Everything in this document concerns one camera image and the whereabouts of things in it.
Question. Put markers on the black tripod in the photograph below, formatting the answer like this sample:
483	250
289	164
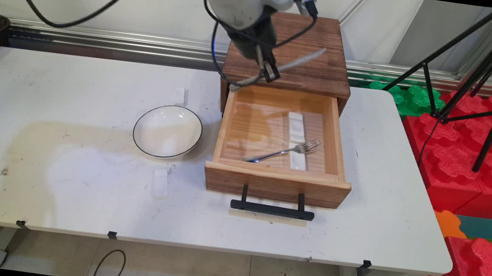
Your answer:
488	64

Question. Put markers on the silver serrated table knife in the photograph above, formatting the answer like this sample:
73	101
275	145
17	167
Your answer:
301	61

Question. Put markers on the light wooden drawer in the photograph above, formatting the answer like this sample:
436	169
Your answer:
277	185

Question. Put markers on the black table edge clip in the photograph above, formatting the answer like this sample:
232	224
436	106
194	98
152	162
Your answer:
366	264
112	235
21	224

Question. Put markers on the white ceramic cutlery rest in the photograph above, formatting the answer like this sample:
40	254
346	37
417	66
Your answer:
179	95
297	127
160	184
298	163

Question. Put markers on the aluminium wall rail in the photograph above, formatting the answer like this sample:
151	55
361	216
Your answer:
99	42

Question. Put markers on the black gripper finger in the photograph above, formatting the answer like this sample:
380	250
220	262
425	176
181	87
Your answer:
273	72
263	68

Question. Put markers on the orange foam piece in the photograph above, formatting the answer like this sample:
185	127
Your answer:
448	224

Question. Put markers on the dark wooden drawer cabinet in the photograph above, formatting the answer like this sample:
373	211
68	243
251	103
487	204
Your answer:
317	81

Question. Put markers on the green foam block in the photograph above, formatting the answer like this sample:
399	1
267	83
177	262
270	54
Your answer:
412	99

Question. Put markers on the white bowl black rim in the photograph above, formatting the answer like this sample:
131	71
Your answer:
168	131

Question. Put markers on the silver fork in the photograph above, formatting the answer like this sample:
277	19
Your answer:
272	155

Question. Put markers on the teal foam mat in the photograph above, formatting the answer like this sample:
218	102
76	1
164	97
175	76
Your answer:
488	229

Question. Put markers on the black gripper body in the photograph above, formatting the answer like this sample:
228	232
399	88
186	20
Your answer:
252	41

